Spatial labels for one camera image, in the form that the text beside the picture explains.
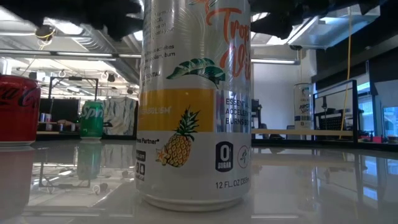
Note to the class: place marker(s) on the green Sprite can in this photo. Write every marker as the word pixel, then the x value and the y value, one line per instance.
pixel 91 124

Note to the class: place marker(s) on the short ceiling light strip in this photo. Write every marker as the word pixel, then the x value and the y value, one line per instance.
pixel 273 61

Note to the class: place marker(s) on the Celsius can with pineapple print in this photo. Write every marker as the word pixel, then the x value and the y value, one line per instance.
pixel 186 109

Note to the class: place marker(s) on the wooden shelf board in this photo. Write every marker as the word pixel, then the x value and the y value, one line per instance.
pixel 295 132

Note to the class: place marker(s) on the small red box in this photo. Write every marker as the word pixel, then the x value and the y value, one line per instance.
pixel 377 139

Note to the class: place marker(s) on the long ceiling light strip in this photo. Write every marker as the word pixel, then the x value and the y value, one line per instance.
pixel 84 54

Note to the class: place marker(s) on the round black ceiling fixture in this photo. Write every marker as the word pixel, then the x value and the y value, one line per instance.
pixel 45 32

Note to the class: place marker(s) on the silver ceiling air duct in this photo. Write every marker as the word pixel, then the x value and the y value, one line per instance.
pixel 329 31

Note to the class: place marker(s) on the white blue Celsius Arctic can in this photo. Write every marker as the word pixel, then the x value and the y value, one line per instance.
pixel 303 105

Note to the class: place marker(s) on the black equipment rack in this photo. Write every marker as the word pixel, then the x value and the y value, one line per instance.
pixel 332 123

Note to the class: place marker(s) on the distant black metal frame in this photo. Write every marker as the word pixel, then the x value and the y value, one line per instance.
pixel 73 78

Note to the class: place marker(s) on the distant black monitor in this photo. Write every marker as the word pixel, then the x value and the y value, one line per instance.
pixel 62 109

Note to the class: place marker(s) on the red Coca-Cola can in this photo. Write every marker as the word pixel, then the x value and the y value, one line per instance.
pixel 18 118

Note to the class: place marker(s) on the blue lit screen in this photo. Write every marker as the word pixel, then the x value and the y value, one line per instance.
pixel 391 121

